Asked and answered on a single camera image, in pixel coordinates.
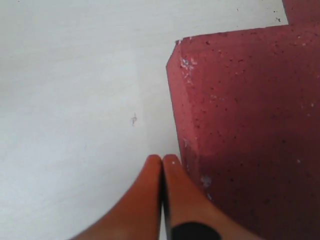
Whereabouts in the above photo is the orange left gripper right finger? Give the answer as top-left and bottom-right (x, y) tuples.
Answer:
(162, 154), (223, 240)

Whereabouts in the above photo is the red brick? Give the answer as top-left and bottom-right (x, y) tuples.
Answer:
(166, 22), (320, 240)

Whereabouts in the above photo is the red brick far left base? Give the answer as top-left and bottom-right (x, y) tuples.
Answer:
(282, 0), (320, 25)

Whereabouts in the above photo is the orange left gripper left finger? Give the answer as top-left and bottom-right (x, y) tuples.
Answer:
(73, 154), (163, 240)

